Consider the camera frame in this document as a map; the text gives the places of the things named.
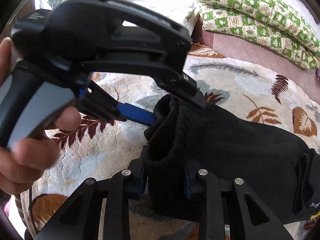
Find black pants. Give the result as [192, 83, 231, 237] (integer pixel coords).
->
[144, 94, 319, 224]

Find person's left hand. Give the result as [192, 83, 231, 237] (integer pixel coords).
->
[1, 37, 82, 194]

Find leaf pattern fleece blanket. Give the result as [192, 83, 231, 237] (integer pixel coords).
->
[16, 43, 319, 239]

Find pink bed sheet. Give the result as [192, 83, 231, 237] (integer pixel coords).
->
[192, 28, 319, 102]

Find green patterned folded quilt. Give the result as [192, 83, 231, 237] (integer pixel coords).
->
[197, 0, 319, 69]

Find purple pillow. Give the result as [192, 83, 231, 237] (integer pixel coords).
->
[316, 68, 320, 82]

